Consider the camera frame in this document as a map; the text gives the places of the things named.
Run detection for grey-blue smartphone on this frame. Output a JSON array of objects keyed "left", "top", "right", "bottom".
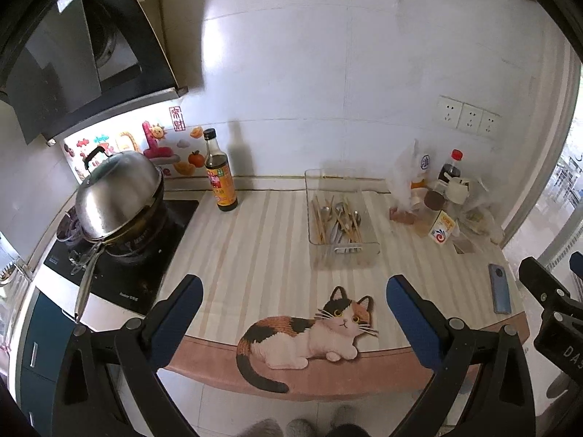
[{"left": 489, "top": 263, "right": 514, "bottom": 315}]

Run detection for crumpled clear plastic bag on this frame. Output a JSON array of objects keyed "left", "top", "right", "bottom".
[{"left": 459, "top": 181, "right": 505, "bottom": 245}]

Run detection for white wall socket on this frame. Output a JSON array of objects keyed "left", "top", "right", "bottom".
[
  {"left": 478, "top": 109, "right": 500, "bottom": 138},
  {"left": 438, "top": 95, "right": 462, "bottom": 123},
  {"left": 458, "top": 102, "right": 482, "bottom": 131}
]

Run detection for dark bottle with red cap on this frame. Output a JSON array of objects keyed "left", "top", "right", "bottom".
[{"left": 437, "top": 149, "right": 463, "bottom": 192}]

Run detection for colourful wall stickers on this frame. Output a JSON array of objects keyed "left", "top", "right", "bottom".
[{"left": 61, "top": 107, "right": 206, "bottom": 179}]

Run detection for clear acrylic utensil container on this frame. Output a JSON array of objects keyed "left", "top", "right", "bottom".
[{"left": 304, "top": 168, "right": 382, "bottom": 270}]

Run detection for tall clear plastic bag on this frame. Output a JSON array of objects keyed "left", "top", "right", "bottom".
[{"left": 387, "top": 139, "right": 431, "bottom": 213}]

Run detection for window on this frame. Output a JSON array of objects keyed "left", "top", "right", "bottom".
[{"left": 533, "top": 143, "right": 583, "bottom": 258}]

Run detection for dark sauce bottle red label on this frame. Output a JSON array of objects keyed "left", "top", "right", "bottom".
[{"left": 203, "top": 128, "right": 239, "bottom": 213}]

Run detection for chopsticks and spoons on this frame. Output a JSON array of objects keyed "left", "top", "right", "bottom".
[{"left": 312, "top": 195, "right": 365, "bottom": 245}]

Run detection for brown powder bag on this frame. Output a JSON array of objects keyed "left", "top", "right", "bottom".
[{"left": 389, "top": 206, "right": 416, "bottom": 225}]

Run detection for blue cabinet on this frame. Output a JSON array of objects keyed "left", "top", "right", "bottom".
[{"left": 18, "top": 290, "right": 70, "bottom": 425}]

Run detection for grey fuzzy slipper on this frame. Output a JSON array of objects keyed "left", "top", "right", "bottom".
[
  {"left": 246, "top": 418, "right": 284, "bottom": 437},
  {"left": 286, "top": 419, "right": 320, "bottom": 437}
]

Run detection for wok with long handle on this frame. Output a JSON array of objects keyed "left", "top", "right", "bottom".
[{"left": 55, "top": 182, "right": 167, "bottom": 327}]

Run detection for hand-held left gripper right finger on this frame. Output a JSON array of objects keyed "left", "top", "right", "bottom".
[{"left": 386, "top": 274, "right": 538, "bottom": 437}]

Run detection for black gas stove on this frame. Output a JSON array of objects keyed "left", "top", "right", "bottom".
[{"left": 43, "top": 198, "right": 201, "bottom": 318}]

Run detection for yellow packet with swirl print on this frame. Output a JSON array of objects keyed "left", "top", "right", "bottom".
[{"left": 428, "top": 210, "right": 458, "bottom": 245}]

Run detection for steel domed pot lid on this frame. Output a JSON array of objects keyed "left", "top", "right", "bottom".
[{"left": 75, "top": 146, "right": 164, "bottom": 240}]

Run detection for steel spoon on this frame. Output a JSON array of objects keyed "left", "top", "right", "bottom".
[
  {"left": 334, "top": 204, "right": 356, "bottom": 253},
  {"left": 345, "top": 210, "right": 365, "bottom": 253},
  {"left": 319, "top": 206, "right": 340, "bottom": 252}
]

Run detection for black range hood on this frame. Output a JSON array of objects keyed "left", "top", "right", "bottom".
[{"left": 0, "top": 0, "right": 189, "bottom": 147}]

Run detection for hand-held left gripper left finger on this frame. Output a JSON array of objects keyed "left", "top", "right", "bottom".
[{"left": 54, "top": 274, "right": 204, "bottom": 437}]

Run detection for striped cat-print counter mat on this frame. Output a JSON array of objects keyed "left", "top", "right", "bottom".
[{"left": 161, "top": 189, "right": 531, "bottom": 403}]

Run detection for clear jar of grains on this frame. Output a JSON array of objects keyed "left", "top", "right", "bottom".
[{"left": 412, "top": 209, "right": 440, "bottom": 237}]

